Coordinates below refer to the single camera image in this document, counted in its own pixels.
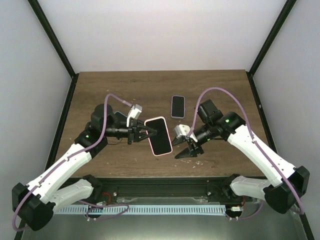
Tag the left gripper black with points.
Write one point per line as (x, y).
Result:
(134, 131)

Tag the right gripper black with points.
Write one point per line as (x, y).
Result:
(190, 152)

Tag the pink phone case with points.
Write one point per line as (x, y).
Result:
(158, 136)

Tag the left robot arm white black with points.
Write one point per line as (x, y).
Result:
(36, 202)

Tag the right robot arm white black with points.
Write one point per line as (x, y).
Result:
(284, 183)

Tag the phone in blue case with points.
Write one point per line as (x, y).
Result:
(120, 116)

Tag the clear acrylic sheet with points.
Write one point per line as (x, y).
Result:
(265, 225)

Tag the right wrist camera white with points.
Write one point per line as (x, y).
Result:
(182, 131)

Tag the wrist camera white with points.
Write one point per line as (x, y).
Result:
(133, 114)
(182, 131)

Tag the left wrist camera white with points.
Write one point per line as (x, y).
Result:
(133, 114)

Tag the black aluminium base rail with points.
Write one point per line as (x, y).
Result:
(212, 189)

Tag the light blue slotted cable duct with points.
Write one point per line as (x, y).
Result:
(202, 210)

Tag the left black frame post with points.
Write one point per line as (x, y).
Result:
(43, 20)

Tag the black frame post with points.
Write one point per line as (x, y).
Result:
(279, 22)
(43, 20)

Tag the right black frame post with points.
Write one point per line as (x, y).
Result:
(279, 22)

